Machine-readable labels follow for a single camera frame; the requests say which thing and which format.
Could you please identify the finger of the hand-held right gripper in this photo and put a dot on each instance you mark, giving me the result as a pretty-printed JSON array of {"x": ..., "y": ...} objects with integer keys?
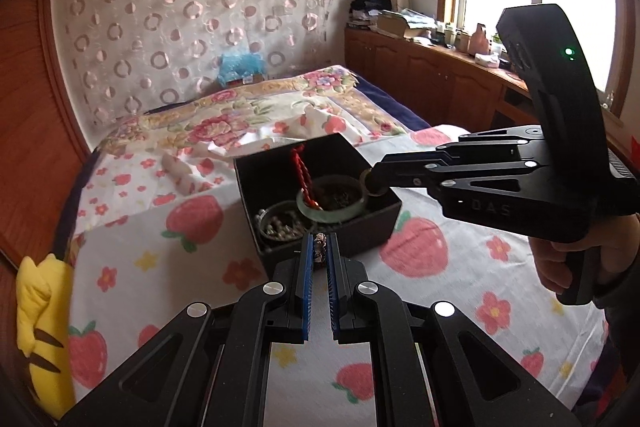
[
  {"x": 475, "y": 149},
  {"x": 500, "y": 202}
]

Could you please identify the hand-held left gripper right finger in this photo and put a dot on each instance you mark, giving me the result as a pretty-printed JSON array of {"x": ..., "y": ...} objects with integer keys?
[{"x": 336, "y": 297}]

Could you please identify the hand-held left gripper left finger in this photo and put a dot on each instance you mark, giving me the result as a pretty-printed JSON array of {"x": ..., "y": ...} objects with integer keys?
[{"x": 302, "y": 297}]

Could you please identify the silver bangle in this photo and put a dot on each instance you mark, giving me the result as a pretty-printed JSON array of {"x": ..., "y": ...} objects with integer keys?
[{"x": 277, "y": 227}]

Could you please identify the black cardboard box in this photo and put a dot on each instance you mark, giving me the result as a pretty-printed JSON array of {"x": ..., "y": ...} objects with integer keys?
[{"x": 370, "y": 222}]

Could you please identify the green jade bangle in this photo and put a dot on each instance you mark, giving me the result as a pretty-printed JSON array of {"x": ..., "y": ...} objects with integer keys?
[{"x": 345, "y": 213}]

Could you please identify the person's right hand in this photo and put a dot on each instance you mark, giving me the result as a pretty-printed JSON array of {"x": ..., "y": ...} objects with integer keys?
[{"x": 547, "y": 259}]

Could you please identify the wooden cabinet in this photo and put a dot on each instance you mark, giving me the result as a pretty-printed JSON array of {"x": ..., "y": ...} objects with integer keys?
[{"x": 430, "y": 77}]

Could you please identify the pink bottle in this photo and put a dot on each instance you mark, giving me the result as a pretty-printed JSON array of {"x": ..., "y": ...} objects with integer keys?
[{"x": 481, "y": 39}]

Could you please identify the navy blanket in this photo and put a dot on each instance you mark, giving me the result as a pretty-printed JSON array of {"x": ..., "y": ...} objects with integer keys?
[{"x": 390, "y": 107}]

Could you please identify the strawberry print bedsheet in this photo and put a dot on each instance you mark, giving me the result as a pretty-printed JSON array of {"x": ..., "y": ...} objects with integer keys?
[{"x": 200, "y": 267}]

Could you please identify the cardboard boxes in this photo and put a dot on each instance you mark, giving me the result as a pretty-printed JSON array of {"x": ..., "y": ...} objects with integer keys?
[{"x": 400, "y": 24}]

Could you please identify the dark clothes pile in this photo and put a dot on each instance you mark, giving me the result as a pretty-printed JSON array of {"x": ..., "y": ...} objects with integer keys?
[{"x": 370, "y": 9}]

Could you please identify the floral quilt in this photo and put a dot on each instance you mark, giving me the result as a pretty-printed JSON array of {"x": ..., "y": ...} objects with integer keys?
[{"x": 240, "y": 117}]

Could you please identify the blue plastic packet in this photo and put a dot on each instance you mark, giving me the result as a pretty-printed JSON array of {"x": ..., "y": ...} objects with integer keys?
[{"x": 240, "y": 67}]

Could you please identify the yellow plush toy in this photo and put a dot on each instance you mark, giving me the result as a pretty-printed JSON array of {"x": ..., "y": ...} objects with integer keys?
[{"x": 42, "y": 307}]

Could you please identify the circle patterned cloth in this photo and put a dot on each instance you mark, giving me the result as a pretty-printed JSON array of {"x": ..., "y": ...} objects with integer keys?
[{"x": 190, "y": 17}]

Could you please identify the wooden headboard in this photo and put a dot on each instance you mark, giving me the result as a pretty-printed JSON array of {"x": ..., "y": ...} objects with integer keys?
[{"x": 35, "y": 107}]

